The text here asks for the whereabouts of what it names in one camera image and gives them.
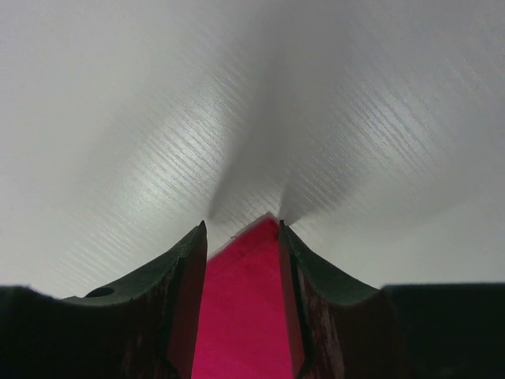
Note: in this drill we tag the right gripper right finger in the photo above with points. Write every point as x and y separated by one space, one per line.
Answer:
338 326

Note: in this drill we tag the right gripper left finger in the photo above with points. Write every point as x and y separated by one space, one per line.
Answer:
143 325

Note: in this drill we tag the magenta t shirt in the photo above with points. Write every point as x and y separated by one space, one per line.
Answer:
242 327

